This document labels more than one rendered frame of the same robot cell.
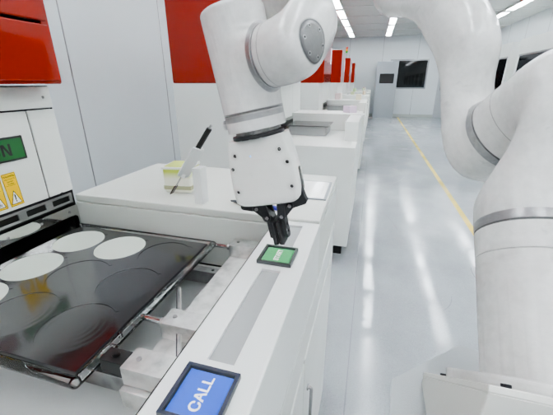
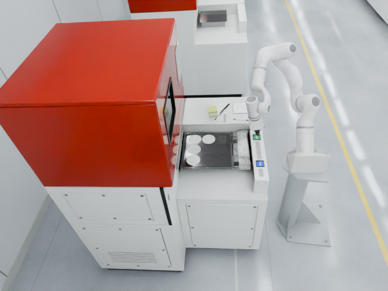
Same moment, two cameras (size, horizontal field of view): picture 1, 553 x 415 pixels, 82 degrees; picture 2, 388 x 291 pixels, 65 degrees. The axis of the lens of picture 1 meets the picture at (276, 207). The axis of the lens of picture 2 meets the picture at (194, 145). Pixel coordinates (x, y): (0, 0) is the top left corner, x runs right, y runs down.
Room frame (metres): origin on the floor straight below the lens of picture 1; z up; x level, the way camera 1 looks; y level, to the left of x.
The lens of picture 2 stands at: (-1.04, 0.69, 2.56)
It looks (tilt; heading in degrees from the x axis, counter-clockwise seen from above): 46 degrees down; 352
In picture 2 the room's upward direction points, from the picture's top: 6 degrees counter-clockwise
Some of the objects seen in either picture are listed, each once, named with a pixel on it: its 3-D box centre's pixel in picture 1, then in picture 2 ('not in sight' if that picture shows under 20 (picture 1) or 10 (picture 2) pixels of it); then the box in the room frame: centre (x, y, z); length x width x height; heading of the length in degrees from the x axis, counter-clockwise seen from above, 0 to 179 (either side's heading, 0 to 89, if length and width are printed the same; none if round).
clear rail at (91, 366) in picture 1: (164, 292); (232, 149); (0.45, 0.19, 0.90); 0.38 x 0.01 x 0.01; 164
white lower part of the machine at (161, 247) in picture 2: not in sight; (143, 205); (0.47, 0.96, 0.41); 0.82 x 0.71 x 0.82; 164
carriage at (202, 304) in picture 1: (216, 310); (243, 150); (0.44, 0.10, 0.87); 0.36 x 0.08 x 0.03; 164
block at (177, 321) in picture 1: (191, 327); (243, 155); (0.37, 0.12, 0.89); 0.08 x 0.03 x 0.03; 74
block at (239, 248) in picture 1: (249, 249); (242, 132); (0.60, 0.06, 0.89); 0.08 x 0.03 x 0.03; 74
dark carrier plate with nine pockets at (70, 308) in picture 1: (78, 275); (208, 149); (0.50, 0.36, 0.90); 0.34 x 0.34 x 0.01; 74
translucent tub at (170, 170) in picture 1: (182, 176); (212, 111); (0.80, 0.24, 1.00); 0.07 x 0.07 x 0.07; 83
